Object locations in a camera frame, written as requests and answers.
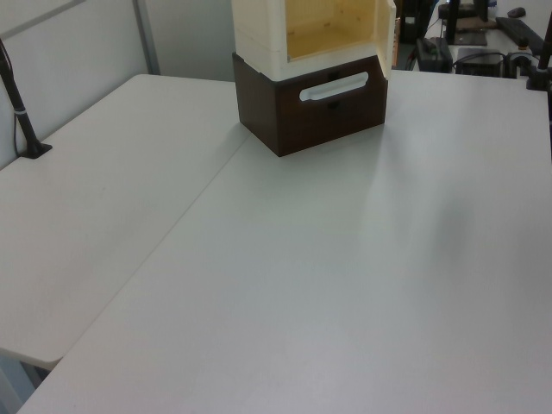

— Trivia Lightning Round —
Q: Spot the black keyboard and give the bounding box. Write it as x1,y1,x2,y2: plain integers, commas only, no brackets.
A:
494,16,545,47

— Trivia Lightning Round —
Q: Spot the white drawer handle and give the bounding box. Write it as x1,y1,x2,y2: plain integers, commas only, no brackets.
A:
298,71,369,104

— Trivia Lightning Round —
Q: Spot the dark brown wooden drawer box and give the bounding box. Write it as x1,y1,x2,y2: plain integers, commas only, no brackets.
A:
232,52,389,159

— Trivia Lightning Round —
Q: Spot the black electronics box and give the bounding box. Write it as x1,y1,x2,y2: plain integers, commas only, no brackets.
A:
414,36,455,72

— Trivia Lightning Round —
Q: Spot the black desktop device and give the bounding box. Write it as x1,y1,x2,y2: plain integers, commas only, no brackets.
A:
455,46,506,78

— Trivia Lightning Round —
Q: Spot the cream plastic cabinet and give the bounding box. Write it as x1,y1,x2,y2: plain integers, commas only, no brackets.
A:
231,0,381,81

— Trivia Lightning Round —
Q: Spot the black camera stand pole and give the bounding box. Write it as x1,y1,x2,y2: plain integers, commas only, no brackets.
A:
0,36,53,160

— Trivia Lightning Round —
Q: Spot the black monitor stand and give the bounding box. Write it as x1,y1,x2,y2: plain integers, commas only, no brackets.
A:
442,0,461,45

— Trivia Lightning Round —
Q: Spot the black clamp stand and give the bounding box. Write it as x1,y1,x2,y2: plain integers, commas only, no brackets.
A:
524,0,552,92

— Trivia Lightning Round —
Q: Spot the cream cabinet door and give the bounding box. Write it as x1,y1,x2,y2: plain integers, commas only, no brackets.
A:
372,0,398,81

